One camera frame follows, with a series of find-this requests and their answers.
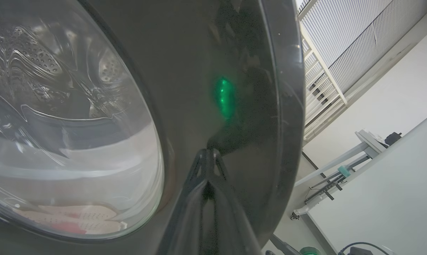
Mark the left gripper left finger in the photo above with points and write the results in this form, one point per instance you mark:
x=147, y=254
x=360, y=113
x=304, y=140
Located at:
x=185, y=226

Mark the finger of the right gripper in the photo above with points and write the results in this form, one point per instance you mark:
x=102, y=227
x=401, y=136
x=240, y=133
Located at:
x=284, y=247

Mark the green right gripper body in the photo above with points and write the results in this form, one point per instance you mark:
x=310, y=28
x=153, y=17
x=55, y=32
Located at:
x=309, y=251

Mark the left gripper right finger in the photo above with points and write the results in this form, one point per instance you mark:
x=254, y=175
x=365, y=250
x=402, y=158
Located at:
x=234, y=233

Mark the dark washing machine door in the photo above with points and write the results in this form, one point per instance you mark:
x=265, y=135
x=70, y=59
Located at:
x=185, y=53

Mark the small teal block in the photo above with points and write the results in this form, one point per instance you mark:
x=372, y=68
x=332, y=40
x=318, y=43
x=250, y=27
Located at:
x=344, y=172

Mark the white wheeled table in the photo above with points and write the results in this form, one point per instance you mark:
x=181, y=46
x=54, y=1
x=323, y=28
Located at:
x=370, y=143

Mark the black box on table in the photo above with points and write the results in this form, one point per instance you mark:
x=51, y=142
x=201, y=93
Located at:
x=393, y=138

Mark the white metal railing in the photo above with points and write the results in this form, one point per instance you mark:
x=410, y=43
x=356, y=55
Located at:
x=319, y=58

